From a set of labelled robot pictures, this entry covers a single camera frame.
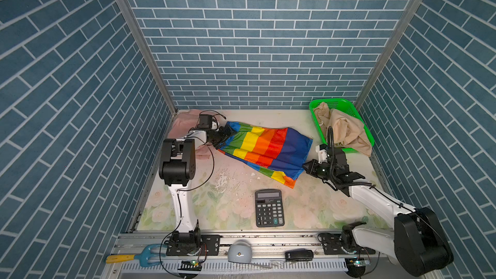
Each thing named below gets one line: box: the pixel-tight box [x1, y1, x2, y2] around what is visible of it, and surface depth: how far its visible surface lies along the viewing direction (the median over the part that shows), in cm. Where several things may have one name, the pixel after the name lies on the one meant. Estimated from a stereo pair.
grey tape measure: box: [227, 240, 253, 264], surface depth 68 cm
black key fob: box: [284, 248, 314, 262], surface depth 71 cm
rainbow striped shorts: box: [217, 121, 313, 189], surface depth 101 cm
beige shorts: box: [313, 101, 373, 157], surface depth 97 cm
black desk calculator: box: [255, 188, 285, 228], surface depth 83 cm
